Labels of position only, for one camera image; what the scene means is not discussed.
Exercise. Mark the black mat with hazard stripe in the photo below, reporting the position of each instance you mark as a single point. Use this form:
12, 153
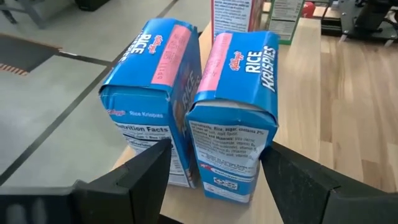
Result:
25, 49

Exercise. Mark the grey metal chair base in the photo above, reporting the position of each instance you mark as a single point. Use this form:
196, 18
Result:
31, 11

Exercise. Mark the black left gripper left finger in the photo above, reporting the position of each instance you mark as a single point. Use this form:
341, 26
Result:
124, 199

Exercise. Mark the black box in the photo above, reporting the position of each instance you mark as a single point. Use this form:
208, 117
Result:
91, 4

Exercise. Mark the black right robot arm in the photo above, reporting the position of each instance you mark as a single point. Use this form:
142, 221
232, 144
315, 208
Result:
367, 15

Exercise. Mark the red Froot Loops cereal box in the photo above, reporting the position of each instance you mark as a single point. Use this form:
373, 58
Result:
308, 9
231, 15

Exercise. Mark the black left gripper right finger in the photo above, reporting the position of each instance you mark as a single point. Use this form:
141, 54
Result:
311, 199

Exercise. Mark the green Apple Jacks cereal box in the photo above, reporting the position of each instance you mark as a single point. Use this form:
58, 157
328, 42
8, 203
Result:
286, 18

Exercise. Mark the blue Rice Krispies cereal box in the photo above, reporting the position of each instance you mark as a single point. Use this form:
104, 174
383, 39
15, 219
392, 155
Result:
242, 77
146, 68

